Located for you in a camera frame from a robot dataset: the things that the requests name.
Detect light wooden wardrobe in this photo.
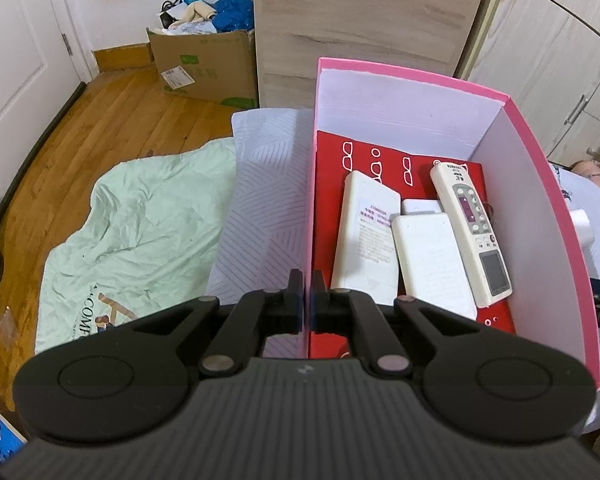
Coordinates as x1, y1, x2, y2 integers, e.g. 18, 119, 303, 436
251, 0, 496, 111

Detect white power bank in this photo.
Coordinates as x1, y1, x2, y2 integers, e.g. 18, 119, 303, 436
391, 212, 478, 321

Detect black door bottom strip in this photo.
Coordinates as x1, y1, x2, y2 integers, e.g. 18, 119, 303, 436
0, 82, 87, 233

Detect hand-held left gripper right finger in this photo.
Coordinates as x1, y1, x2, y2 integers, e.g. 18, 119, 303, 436
309, 269, 487, 378

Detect white air conditioner remote control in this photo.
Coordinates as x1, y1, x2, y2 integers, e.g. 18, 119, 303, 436
429, 159, 513, 309

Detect light green blanket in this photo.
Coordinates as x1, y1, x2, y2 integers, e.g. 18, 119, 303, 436
34, 137, 238, 356

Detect blue box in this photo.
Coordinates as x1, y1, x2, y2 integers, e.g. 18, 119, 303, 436
0, 412, 28, 463

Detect pink cardboard storage box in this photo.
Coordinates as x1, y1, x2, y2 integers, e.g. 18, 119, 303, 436
307, 57, 600, 393

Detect small white box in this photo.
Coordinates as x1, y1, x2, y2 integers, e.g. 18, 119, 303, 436
401, 198, 446, 218

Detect metal closet handle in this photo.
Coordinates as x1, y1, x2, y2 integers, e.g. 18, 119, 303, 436
565, 95, 589, 126

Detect white box with label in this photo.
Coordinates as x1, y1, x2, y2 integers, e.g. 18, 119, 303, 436
330, 170, 402, 292

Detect blue plastic bag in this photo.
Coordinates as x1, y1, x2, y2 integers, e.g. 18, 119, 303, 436
167, 0, 255, 33

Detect white door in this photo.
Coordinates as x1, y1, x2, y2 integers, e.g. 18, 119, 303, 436
0, 0, 88, 206

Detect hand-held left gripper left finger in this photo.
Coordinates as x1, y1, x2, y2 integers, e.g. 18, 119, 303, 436
115, 269, 305, 378

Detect white closet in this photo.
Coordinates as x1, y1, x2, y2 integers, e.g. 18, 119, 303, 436
467, 0, 600, 166

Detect white cylindrical object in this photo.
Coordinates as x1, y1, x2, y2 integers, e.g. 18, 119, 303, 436
567, 208, 594, 249

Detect brown cardboard box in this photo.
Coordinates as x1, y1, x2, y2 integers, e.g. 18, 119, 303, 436
146, 27, 258, 110

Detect red sheet with glasses print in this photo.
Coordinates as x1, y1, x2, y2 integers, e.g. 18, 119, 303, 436
310, 130, 517, 361

